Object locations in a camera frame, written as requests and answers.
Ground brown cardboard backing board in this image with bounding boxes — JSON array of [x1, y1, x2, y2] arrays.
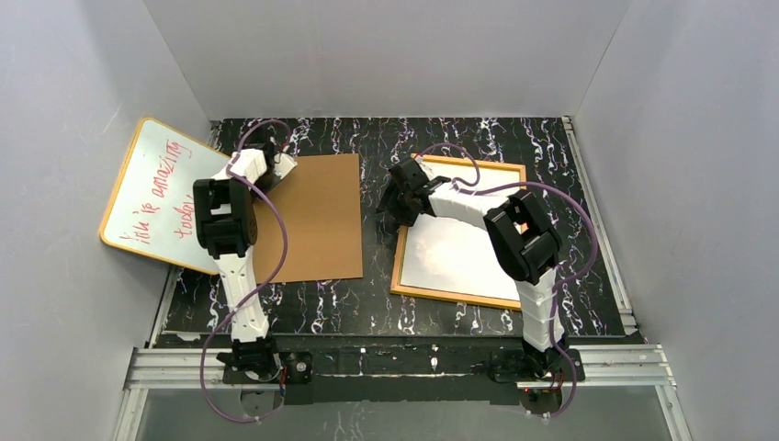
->
[[269, 153, 363, 283]]

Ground building photo print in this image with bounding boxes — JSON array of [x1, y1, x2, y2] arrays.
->
[[399, 162, 524, 302]]

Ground yellow wooden picture frame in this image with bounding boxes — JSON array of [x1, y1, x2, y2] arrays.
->
[[389, 153, 528, 311]]

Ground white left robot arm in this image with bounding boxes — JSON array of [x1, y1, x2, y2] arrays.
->
[[192, 141, 297, 344]]

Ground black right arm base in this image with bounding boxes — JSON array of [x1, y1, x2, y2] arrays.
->
[[486, 347, 586, 394]]

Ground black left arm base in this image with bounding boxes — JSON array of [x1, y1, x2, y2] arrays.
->
[[217, 352, 313, 385]]

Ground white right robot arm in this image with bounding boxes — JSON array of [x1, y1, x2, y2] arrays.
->
[[377, 159, 565, 352]]

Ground whiteboard with red writing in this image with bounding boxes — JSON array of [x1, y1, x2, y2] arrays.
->
[[99, 118, 229, 275]]

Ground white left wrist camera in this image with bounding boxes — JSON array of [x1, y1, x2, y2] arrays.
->
[[273, 153, 298, 180]]

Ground aluminium rail base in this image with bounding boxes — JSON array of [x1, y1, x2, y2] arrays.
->
[[110, 345, 692, 440]]

